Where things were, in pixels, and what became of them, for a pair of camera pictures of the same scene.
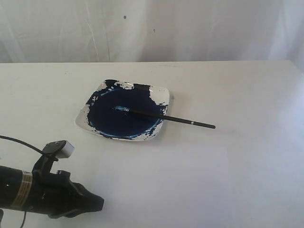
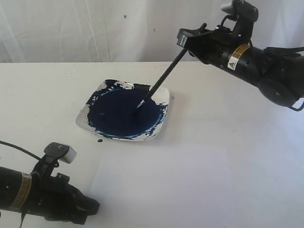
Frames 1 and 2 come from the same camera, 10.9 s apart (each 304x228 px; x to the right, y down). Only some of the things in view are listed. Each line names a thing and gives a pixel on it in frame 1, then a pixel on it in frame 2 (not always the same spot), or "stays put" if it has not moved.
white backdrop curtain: [137, 31] stays put
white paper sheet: [166, 187] stays put
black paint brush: [164, 117] -> [164, 78]
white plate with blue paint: [97, 114] stays put
